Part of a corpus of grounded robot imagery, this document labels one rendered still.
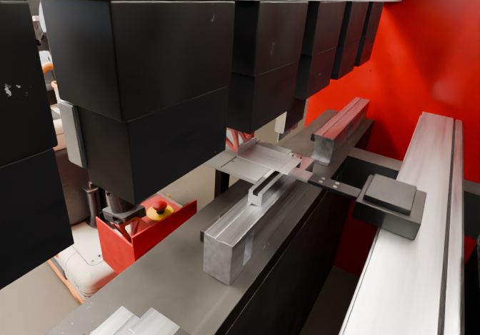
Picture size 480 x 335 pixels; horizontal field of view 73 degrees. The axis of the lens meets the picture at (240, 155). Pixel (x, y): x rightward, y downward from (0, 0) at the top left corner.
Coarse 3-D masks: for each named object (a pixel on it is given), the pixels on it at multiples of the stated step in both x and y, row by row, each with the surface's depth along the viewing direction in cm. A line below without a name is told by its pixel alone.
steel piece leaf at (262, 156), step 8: (248, 144) 78; (256, 144) 81; (240, 152) 76; (248, 152) 77; (256, 152) 78; (264, 152) 78; (272, 152) 78; (280, 152) 78; (248, 160) 74; (256, 160) 74; (264, 160) 74; (272, 160) 75; (280, 160) 75; (288, 160) 75; (272, 168) 71; (280, 168) 72
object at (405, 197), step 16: (304, 176) 69; (320, 176) 69; (384, 176) 65; (336, 192) 65; (352, 192) 65; (368, 192) 59; (384, 192) 60; (400, 192) 60; (416, 192) 63; (368, 208) 58; (384, 208) 57; (400, 208) 56; (416, 208) 58; (384, 224) 58; (400, 224) 56; (416, 224) 54
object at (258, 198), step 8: (272, 176) 70; (280, 176) 69; (288, 176) 73; (256, 184) 66; (264, 184) 67; (272, 184) 66; (280, 184) 70; (256, 192) 65; (264, 192) 63; (272, 192) 67; (248, 200) 65; (256, 200) 64; (264, 200) 65
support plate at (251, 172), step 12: (228, 132) 87; (240, 144) 81; (264, 144) 82; (216, 156) 75; (228, 156) 75; (216, 168) 71; (228, 168) 70; (240, 168) 71; (252, 168) 71; (264, 168) 72; (252, 180) 67
